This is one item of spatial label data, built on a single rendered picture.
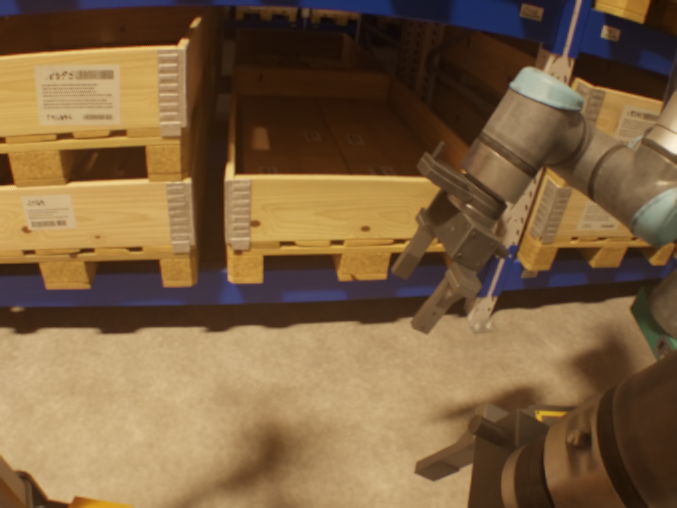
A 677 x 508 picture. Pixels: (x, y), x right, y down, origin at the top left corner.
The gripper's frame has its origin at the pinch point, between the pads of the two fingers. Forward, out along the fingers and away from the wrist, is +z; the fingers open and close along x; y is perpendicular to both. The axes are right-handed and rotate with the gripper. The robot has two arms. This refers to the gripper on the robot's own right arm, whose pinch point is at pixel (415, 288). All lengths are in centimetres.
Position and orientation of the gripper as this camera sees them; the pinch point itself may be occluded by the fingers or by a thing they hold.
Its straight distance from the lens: 66.7
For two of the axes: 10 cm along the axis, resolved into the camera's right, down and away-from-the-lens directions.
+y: 8.7, 3.9, 3.1
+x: -0.9, -4.9, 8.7
